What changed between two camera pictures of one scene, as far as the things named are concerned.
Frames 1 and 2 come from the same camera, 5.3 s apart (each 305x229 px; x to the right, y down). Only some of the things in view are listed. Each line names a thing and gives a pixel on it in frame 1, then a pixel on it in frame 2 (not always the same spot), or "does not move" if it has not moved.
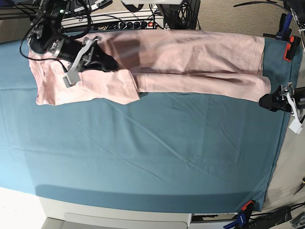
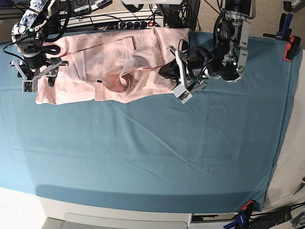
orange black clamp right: [292, 48] does not move
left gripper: [70, 49] to [34, 65]
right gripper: [281, 99] to [191, 71]
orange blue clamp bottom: [242, 219] does not move
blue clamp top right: [284, 32] does not move
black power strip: [146, 25] does not move
